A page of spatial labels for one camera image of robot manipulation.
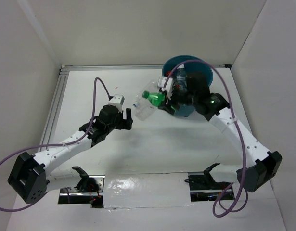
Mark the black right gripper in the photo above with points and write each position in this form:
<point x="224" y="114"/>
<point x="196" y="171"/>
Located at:
<point x="167" y="106"/>

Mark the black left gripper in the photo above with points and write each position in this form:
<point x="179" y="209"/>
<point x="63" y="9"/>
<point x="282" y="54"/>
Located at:
<point x="126" y="124"/>

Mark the green plastic bottle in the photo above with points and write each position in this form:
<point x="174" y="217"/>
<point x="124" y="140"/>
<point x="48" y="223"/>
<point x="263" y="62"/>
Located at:
<point x="155" y="98"/>

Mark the large clear plastic bottle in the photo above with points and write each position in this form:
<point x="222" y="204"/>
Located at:
<point x="143" y="108"/>

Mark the clear bottle blue label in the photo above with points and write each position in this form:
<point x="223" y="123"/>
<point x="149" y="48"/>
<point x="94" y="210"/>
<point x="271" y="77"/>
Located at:
<point x="181" y="76"/>

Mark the clear bottle red cap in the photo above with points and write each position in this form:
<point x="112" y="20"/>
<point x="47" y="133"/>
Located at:
<point x="173" y="75"/>

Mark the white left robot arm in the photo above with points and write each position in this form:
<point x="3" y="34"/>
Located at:
<point x="32" y="175"/>

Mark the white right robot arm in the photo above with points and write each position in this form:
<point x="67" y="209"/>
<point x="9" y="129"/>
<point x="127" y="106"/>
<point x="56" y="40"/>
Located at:
<point x="259" y="164"/>

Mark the teal plastic bin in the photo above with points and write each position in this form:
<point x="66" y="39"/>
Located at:
<point x="190" y="68"/>

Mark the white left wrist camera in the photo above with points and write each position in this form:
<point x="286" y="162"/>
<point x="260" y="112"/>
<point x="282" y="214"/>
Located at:
<point x="117" y="101"/>

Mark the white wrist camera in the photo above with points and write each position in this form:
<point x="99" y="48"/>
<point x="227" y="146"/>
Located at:
<point x="166" y="85"/>
<point x="117" y="101"/>

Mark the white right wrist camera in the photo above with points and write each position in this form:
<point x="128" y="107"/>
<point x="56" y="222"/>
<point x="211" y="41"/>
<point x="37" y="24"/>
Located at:
<point x="166" y="85"/>

